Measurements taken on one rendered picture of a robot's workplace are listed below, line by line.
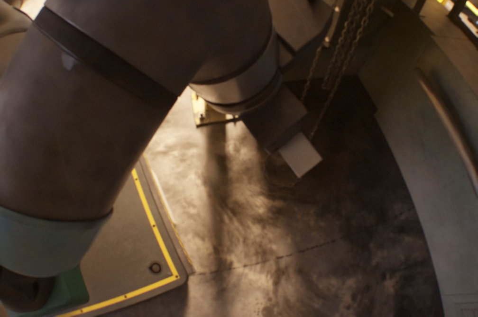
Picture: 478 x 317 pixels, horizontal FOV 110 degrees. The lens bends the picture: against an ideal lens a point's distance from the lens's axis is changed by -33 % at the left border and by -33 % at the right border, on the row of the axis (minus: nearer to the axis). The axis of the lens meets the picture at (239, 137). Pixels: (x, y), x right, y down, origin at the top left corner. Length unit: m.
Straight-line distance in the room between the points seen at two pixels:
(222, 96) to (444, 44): 1.07
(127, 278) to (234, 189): 0.59
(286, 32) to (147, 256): 0.67
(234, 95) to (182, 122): 1.09
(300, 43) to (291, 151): 0.11
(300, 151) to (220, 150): 0.91
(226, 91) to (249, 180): 0.95
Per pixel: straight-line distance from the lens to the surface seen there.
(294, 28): 0.20
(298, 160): 0.25
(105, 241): 0.80
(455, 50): 1.19
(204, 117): 1.21
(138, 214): 0.77
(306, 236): 1.07
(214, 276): 1.03
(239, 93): 0.16
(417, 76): 1.08
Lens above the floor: 1.02
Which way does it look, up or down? 61 degrees down
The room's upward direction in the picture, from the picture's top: 2 degrees clockwise
